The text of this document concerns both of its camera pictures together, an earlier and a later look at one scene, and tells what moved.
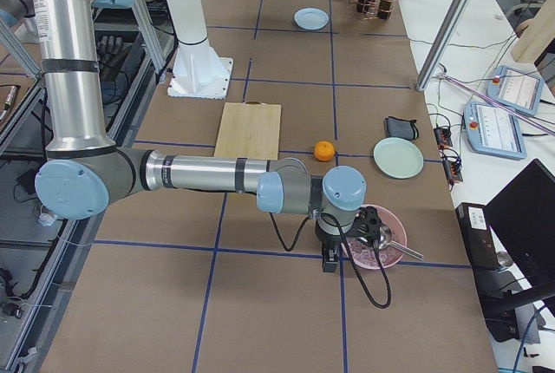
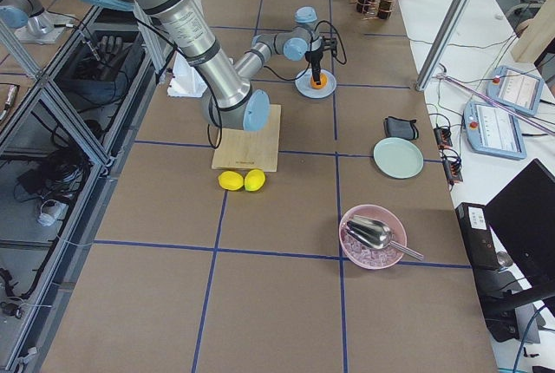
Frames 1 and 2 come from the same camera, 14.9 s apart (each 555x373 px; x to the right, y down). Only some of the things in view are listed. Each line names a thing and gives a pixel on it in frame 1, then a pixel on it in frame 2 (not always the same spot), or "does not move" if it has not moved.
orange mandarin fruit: x=323 y=151 -> x=323 y=81
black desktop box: x=479 y=238 does not move
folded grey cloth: x=395 y=127 does not move
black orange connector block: x=443 y=136 does not move
